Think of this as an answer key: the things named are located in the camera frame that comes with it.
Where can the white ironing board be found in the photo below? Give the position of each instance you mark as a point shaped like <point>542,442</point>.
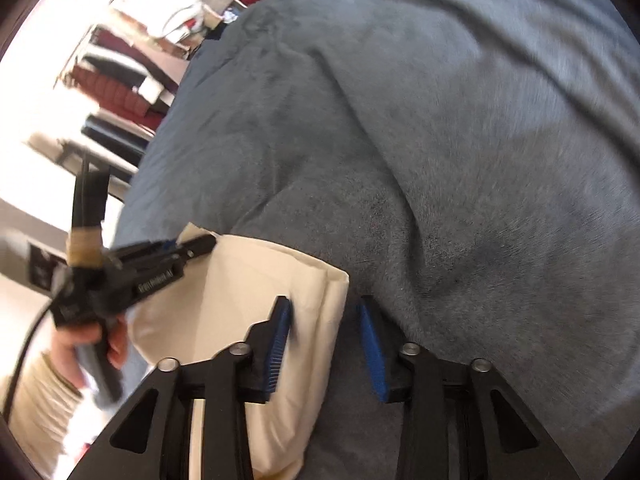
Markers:
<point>74,158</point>

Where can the blue bed cover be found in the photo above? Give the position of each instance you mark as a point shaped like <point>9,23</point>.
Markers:
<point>471,164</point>

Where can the left forearm beige sleeve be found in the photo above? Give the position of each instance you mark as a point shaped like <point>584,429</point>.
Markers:
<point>43,406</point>

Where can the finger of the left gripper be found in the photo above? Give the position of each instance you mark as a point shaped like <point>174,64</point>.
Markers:
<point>139,250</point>
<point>196,247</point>

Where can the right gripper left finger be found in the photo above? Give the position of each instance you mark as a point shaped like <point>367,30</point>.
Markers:
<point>150,435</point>

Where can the hanging clothes on rack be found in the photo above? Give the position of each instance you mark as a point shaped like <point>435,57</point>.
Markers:
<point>134,54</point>

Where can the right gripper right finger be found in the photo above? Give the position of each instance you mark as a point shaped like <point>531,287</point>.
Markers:
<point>460,420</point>

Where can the beige pants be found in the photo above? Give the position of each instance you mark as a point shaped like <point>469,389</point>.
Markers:
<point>219,299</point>

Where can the person's left hand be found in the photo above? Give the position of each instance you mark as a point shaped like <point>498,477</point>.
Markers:
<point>66,340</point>

